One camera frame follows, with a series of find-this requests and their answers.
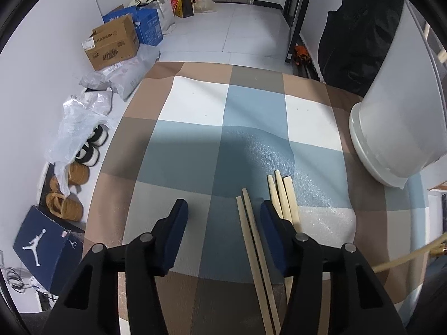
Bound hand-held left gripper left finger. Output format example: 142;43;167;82
40;199;189;335

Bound black backpack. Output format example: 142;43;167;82
317;0;406;97

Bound grey courier bag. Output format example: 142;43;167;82
79;45;161;101

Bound navy shoebox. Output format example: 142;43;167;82
13;205;85;296

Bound orange black item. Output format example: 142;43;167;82
293;44;311;67

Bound brown cardboard box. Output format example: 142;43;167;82
81;14;141;71

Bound translucent plastic bag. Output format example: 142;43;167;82
193;0;217;14

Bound checked table mat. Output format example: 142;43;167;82
82;61;431;335

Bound tan sandal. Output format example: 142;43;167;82
65;162;91;186
46;176;84;222

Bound white utensil holder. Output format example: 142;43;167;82
348;0;447;190

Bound red yellow paper bag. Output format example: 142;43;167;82
171;0;195;19

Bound crumpled clear plastic bags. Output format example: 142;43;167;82
46;89;116;184

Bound blue cardboard box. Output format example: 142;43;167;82
103;5;164;46

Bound white woven sack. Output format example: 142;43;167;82
155;0;176;36

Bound black framed glass door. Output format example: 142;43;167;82
284;0;315;62

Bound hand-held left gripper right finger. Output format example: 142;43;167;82
259;200;407;335

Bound black white shoe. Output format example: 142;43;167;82
85;124;109;147
75;144;100;167

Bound black cables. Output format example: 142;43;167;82
3;266;40;293

